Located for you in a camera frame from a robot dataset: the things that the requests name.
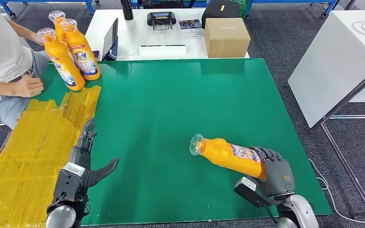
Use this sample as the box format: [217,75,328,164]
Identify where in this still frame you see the yellow taped cardboard sheet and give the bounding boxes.
[0,85,102,228]

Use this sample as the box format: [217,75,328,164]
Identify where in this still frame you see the white side table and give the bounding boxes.
[288,10,365,129]

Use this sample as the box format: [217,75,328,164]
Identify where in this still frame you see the brown cardboard box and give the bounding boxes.
[203,17,251,58]

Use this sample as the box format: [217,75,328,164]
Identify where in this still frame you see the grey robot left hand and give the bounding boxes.
[69,118,119,189]

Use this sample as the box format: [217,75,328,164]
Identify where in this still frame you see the black flask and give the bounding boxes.
[121,0,134,21]

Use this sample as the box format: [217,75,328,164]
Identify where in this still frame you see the person's right hand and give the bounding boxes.
[12,75,45,98]

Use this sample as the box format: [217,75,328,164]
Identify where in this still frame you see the thin white charging cable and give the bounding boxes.
[115,49,139,60]

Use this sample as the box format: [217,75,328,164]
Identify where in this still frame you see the printed leaflet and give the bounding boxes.
[178,19,204,36]

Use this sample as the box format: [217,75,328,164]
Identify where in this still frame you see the person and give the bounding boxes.
[0,0,51,130]

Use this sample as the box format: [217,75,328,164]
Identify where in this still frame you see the white floor cable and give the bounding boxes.
[307,157,365,225]

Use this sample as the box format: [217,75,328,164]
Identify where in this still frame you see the long white box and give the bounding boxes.
[138,44,187,57]

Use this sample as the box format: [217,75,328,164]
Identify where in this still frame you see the person's left hand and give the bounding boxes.
[29,31,45,46]

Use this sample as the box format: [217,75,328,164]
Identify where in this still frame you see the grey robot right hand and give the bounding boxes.
[250,146,296,197]

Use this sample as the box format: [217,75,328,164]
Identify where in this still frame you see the dark tablet in cover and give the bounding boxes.
[102,18,119,61]

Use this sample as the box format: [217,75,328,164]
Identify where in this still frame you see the orange detergent bottle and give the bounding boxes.
[38,28,86,92]
[60,19,102,81]
[48,10,68,45]
[189,134,267,181]

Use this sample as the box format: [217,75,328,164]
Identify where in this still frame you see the black bag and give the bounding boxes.
[201,0,241,29]

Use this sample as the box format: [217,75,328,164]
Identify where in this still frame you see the black handheld controller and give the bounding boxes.
[147,11,177,31]

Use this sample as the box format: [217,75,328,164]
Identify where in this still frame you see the green plastic crate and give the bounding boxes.
[239,0,252,19]

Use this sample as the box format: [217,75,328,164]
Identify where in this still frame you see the blue metal rack frame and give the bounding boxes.
[0,0,95,17]
[245,0,341,18]

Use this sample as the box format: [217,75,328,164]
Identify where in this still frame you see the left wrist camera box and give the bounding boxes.
[54,162,86,202]

